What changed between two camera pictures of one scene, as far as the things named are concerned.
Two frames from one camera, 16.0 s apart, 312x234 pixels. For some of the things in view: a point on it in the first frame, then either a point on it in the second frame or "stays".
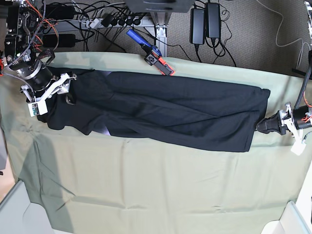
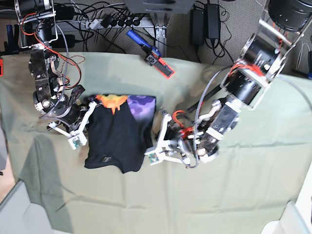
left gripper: (61, 86) to (76, 123)
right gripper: (272, 124) to (176, 141)
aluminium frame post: (161, 20) stays
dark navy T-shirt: (164, 108) to (120, 131)
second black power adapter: (213, 20) stays
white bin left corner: (19, 215) stays
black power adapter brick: (197, 26) stays
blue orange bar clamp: (153, 57) stays
